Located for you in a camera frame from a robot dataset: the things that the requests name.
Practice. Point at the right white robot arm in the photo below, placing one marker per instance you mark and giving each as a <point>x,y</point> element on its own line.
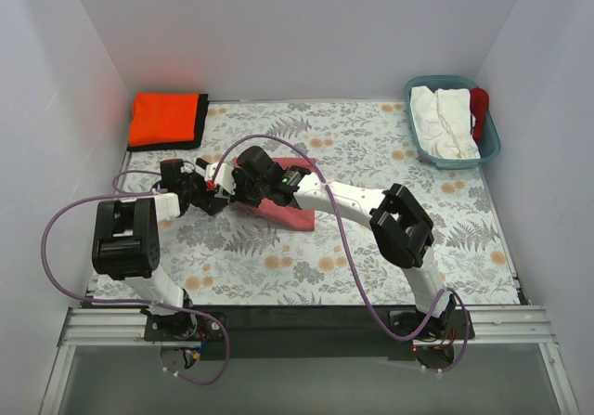
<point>401,228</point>

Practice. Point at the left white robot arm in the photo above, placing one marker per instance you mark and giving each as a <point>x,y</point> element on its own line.
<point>126,244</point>

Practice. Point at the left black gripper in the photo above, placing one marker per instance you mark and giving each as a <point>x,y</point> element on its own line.
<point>204,197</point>

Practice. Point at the white t shirt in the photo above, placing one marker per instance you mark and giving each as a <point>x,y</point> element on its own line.
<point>431,133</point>
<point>453,108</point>

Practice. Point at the pink t shirt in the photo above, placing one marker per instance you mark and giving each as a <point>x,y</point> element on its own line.
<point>287,215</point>

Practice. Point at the red t shirt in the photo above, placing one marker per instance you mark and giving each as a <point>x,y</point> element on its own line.
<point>479,103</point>

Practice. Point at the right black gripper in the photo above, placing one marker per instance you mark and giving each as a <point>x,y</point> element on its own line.
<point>238,188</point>

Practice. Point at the floral table mat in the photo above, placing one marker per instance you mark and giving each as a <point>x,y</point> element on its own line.
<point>239,258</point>

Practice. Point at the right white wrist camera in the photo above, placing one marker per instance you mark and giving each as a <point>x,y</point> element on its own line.
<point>219,179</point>

